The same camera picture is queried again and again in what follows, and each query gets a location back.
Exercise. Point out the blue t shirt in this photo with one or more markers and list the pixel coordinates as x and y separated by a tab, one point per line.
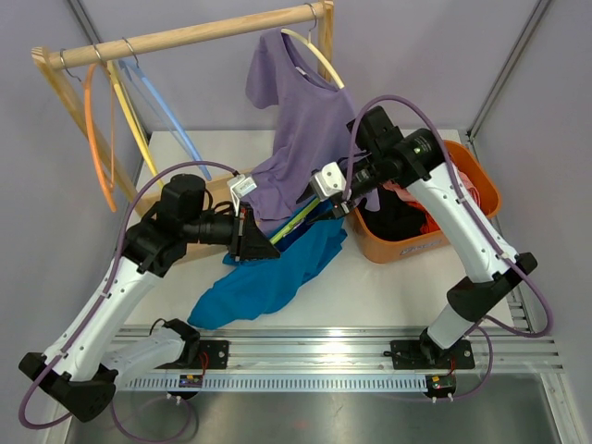
264	287

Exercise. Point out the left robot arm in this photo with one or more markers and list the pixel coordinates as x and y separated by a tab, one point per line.
78	371

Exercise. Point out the orange plastic basket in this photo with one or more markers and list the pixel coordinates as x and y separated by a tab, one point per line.
380	251

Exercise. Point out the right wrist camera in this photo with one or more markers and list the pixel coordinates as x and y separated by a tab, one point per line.
328	181

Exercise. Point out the wooden clothes rack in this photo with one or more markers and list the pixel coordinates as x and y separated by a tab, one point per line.
49	63

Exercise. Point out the aluminium mounting rail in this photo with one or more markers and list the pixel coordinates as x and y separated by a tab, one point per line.
284	353

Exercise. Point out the cream clothes hanger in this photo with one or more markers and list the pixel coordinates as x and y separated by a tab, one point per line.
319	41

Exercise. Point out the lavender t shirt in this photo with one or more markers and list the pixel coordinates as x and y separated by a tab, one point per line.
311	128

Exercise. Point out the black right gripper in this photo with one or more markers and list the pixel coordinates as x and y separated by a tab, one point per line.
342	209

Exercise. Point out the black t shirt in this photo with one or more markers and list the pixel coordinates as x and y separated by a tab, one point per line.
395	220

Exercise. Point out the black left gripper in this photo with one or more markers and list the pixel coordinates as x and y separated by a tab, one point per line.
249	240

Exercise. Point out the wooden tray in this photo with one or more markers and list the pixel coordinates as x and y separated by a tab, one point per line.
183	215

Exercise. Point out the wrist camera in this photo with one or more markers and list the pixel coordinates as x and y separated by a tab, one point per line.
328	181
239	186

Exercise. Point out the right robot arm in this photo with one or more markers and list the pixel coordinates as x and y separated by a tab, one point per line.
420	163

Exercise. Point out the light blue clothes hanger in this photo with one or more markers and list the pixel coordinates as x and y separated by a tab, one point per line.
142	85

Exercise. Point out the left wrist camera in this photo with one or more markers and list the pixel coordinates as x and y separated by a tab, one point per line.
239	186

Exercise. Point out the orange t shirt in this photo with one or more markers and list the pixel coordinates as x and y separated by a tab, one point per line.
430	225

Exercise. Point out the green clothes hanger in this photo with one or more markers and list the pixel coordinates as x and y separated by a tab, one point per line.
295	221

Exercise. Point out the yellow clothes hanger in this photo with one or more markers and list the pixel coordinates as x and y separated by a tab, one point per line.
130	115

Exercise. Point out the orange clothes hanger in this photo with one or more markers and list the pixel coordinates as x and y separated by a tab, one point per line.
104	164

